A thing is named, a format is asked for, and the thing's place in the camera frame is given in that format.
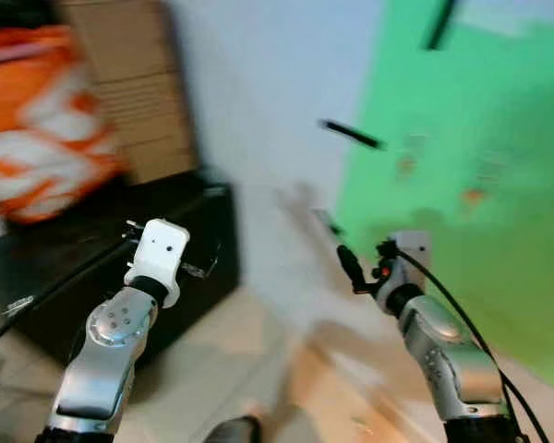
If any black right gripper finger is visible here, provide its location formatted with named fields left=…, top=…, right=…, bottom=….
left=337, top=244, right=370, bottom=295

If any small hook with orange tag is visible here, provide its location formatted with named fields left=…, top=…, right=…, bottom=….
left=460, top=150, right=507, bottom=208

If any dark robot foot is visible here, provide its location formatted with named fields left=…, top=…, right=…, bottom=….
left=201, top=414, right=265, bottom=443

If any black bar on panel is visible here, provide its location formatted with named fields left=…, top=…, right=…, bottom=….
left=424, top=0, right=460, bottom=53

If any black cabinet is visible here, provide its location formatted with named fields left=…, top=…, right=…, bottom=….
left=0, top=169, right=242, bottom=367

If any brown cardboard box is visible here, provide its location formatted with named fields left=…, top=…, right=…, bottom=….
left=54, top=0, right=201, bottom=186

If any orange and white bag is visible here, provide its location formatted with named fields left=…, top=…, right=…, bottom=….
left=0, top=25, right=128, bottom=225

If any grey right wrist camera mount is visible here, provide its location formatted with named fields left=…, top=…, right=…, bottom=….
left=391, top=230, right=433, bottom=281

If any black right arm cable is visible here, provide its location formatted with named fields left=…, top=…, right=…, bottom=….
left=388, top=242, right=552, bottom=443

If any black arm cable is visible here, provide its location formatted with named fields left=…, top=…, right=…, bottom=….
left=0, top=235, right=138, bottom=358
left=388, top=242, right=552, bottom=443

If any black wall peg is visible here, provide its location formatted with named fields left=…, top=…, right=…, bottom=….
left=318, top=117, right=388, bottom=151

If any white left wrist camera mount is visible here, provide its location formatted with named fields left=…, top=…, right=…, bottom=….
left=125, top=220, right=191, bottom=308

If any green wall panel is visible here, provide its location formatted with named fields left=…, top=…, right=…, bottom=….
left=336, top=0, right=554, bottom=393

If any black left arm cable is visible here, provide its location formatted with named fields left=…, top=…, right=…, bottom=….
left=0, top=235, right=138, bottom=358

